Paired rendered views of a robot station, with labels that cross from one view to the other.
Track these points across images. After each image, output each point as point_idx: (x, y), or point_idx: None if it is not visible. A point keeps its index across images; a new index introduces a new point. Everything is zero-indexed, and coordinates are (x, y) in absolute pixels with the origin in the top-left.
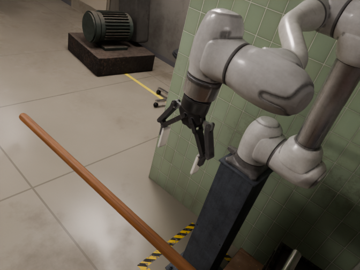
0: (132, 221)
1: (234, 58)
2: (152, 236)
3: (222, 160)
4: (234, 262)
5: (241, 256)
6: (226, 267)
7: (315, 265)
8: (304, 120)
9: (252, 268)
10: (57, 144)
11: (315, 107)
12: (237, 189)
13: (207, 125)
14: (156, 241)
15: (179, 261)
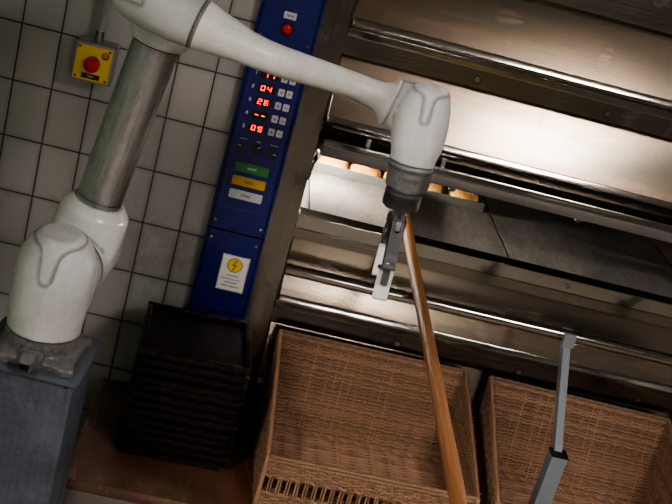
0: (438, 358)
1: None
2: (433, 340)
3: (76, 382)
4: (111, 482)
5: (87, 474)
6: (132, 490)
7: (146, 321)
8: (118, 170)
9: (98, 459)
10: (451, 452)
11: (142, 136)
12: (82, 390)
13: None
14: (433, 337)
15: (429, 321)
